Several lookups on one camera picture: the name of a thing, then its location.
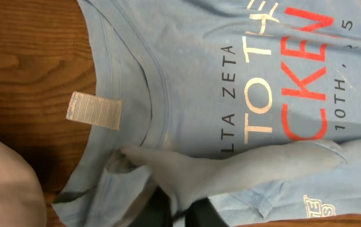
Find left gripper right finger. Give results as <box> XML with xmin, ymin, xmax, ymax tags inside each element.
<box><xmin>185</xmin><ymin>198</ymin><xmax>229</xmax><ymax>227</ymax></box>

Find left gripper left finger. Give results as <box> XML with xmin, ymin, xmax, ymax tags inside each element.
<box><xmin>129</xmin><ymin>187</ymin><xmax>173</xmax><ymax>227</ymax></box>

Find light blue printed t-shirt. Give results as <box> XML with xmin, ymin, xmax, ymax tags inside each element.
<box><xmin>53</xmin><ymin>0</ymin><xmax>361</xmax><ymax>226</ymax></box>

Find folded beige shorts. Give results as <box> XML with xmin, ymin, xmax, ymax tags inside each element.
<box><xmin>0</xmin><ymin>142</ymin><xmax>47</xmax><ymax>227</ymax></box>

